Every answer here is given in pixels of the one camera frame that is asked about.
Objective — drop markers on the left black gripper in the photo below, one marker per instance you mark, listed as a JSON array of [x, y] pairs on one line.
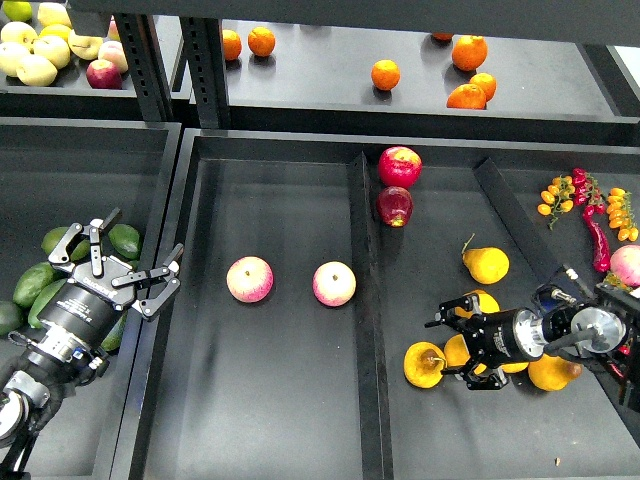
[[85, 305]]

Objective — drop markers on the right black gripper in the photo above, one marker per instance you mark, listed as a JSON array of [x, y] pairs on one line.
[[495, 339]]

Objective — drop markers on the yellow pear with stem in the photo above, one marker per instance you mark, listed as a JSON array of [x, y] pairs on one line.
[[423, 364]]

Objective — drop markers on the green avocado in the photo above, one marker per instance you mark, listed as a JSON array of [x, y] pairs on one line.
[[113, 339]]

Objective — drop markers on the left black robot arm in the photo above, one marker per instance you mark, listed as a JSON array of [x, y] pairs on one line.
[[34, 384]]

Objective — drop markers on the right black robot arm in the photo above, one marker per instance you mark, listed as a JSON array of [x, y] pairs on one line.
[[598, 328]]

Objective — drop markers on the yellow pear upper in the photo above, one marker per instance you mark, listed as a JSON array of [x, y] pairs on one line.
[[488, 304]]

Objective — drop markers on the avocado top of pile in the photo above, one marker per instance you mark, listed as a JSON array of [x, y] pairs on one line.
[[52, 238]]

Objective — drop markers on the black left tray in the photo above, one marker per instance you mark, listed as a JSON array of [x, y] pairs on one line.
[[55, 172]]

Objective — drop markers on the pink apple left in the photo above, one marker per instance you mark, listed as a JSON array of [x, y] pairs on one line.
[[249, 279]]

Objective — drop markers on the red chili pepper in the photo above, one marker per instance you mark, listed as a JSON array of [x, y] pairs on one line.
[[601, 253]]

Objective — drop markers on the dark red apple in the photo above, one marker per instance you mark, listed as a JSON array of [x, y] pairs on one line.
[[394, 205]]

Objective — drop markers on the orange cherry tomato bunch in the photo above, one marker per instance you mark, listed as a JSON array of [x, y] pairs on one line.
[[556, 199]]

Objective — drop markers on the pink apple at right edge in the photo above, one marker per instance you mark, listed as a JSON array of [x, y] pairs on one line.
[[625, 264]]

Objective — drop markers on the black centre tray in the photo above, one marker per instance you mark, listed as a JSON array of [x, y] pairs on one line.
[[288, 388]]

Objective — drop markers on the bright red apple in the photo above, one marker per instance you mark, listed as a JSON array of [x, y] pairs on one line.
[[399, 166]]

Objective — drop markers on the red apple on shelf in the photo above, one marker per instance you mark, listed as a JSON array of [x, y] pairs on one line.
[[103, 74]]

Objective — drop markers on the black upper shelf tray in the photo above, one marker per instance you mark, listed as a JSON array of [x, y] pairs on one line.
[[258, 76]]

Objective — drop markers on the orange in shelf centre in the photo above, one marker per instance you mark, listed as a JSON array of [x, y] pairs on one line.
[[385, 74]]

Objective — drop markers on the large orange on shelf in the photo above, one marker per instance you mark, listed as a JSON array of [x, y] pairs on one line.
[[469, 52]]

